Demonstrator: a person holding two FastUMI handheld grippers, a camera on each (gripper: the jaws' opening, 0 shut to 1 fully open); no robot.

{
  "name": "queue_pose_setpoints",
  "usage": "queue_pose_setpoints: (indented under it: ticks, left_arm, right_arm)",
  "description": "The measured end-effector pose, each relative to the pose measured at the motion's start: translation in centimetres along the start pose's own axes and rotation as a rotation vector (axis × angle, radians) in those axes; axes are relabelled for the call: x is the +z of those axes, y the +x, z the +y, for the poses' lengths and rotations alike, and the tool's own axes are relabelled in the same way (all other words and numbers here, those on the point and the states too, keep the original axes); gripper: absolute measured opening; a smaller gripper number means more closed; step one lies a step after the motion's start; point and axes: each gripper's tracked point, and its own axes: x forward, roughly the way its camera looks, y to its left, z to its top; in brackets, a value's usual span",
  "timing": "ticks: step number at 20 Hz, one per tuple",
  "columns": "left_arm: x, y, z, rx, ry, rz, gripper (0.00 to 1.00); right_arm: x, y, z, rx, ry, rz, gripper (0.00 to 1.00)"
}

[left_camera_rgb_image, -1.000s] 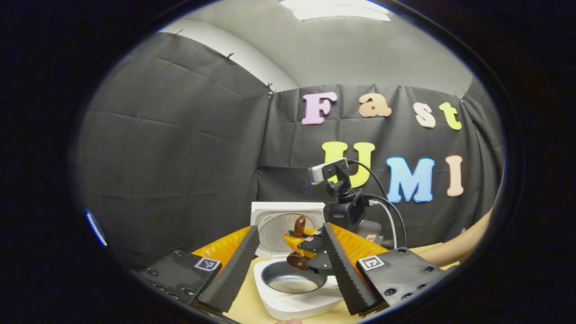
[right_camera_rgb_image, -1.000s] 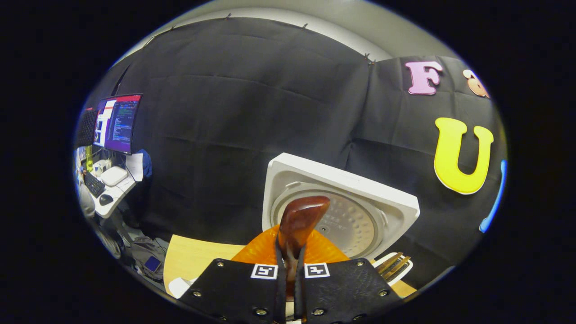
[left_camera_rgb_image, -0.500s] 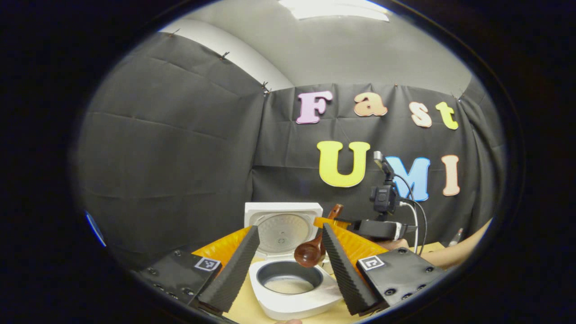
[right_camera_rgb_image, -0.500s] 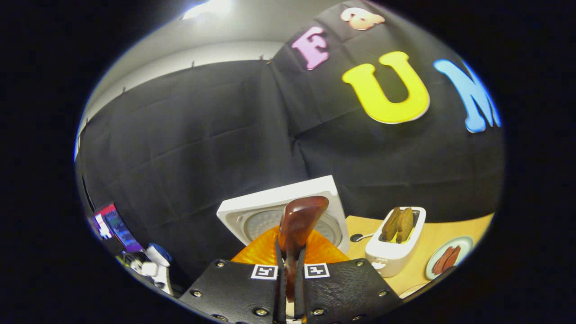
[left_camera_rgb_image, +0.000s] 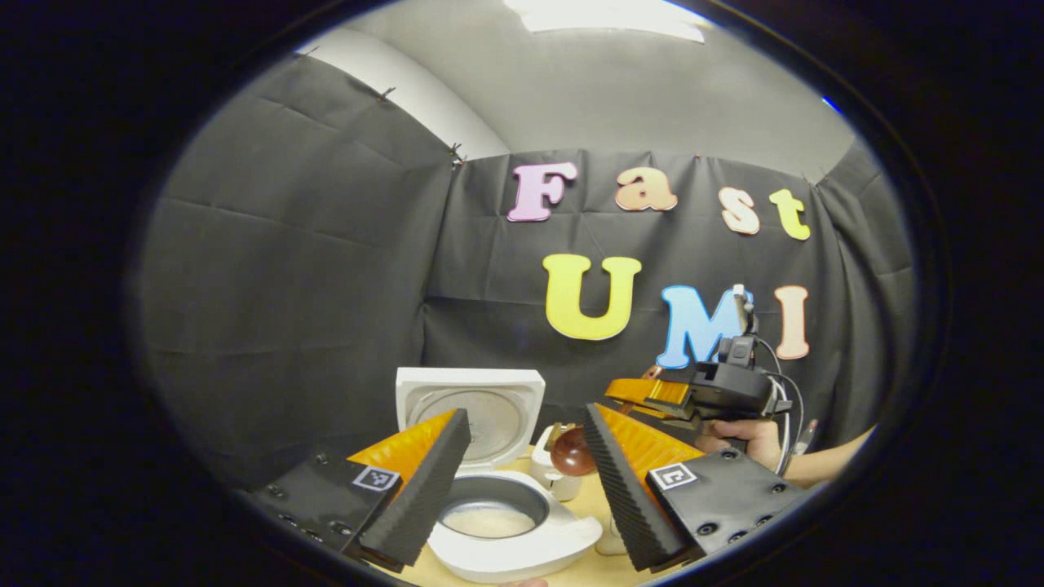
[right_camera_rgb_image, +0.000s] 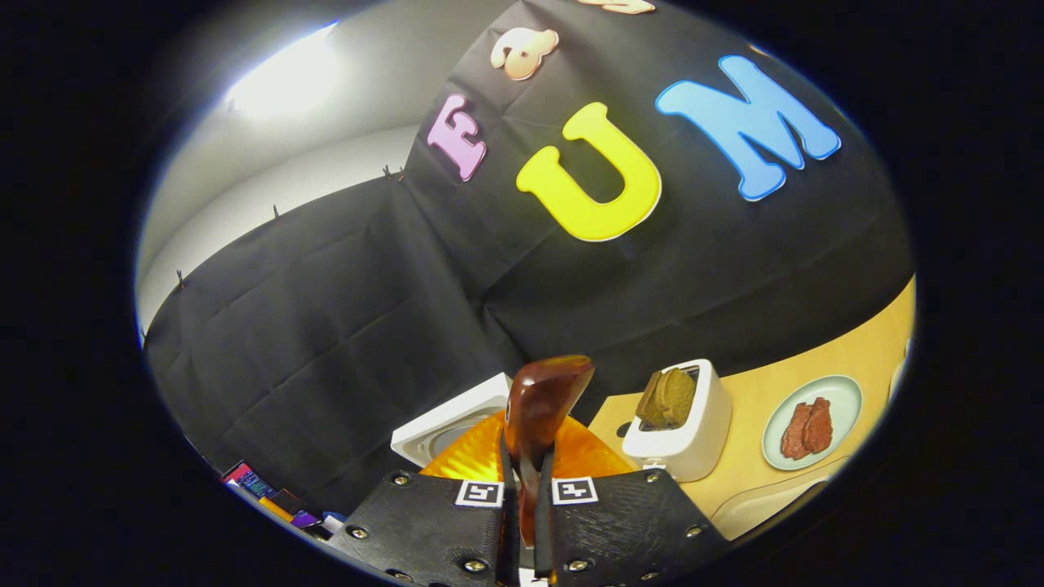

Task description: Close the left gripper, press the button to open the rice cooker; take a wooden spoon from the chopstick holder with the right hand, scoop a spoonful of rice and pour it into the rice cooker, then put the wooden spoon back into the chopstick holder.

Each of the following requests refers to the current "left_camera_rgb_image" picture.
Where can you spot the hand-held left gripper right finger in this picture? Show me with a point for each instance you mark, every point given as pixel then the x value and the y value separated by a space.
pixel 628 497

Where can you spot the clear water bottle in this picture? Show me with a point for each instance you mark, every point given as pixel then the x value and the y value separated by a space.
pixel 806 439

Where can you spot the black backdrop cloth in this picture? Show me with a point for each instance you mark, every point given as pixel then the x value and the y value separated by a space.
pixel 310 285

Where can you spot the brown wooden spoon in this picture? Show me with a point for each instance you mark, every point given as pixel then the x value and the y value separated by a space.
pixel 573 452

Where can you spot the ceiling light panel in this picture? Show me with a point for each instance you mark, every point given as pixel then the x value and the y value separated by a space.
pixel 608 18

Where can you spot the brown bread slice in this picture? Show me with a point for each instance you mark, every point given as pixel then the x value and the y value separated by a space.
pixel 556 434

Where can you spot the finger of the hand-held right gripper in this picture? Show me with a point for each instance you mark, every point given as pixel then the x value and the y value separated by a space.
pixel 648 393

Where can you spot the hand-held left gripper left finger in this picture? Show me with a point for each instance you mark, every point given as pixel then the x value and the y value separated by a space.
pixel 424 497

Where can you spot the white toaster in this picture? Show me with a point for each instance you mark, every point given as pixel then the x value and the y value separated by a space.
pixel 542 469

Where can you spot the white rice cooker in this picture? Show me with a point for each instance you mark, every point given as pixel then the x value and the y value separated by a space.
pixel 563 538

